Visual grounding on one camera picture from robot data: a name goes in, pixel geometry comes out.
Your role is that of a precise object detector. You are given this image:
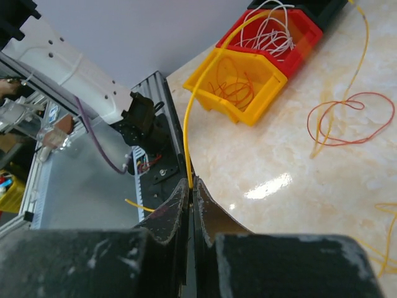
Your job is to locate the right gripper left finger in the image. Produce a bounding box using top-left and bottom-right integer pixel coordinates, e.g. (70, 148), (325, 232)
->
(1, 179), (190, 297)

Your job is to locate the black plastic bin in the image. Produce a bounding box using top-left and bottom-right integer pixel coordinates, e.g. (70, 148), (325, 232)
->
(247, 0), (348, 32)

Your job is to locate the red plastic bin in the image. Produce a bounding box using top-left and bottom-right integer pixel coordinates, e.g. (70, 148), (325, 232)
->
(216, 8), (323, 79)

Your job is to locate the orange wire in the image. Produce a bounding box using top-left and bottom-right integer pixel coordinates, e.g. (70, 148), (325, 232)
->
(306, 92), (396, 147)

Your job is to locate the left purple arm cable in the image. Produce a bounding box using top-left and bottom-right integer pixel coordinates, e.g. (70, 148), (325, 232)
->
(75, 96), (130, 175)

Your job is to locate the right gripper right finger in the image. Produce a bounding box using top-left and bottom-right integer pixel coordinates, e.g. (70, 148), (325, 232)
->
(192, 178), (384, 297)

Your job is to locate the yellow plastic bin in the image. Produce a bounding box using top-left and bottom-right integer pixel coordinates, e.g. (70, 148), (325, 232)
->
(183, 48), (288, 126)

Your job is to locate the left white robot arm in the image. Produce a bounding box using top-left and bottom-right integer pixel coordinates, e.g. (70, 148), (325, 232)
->
(1, 1), (154, 138)

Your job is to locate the white wire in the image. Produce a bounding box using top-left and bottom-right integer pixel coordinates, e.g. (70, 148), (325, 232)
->
(237, 0), (297, 62)

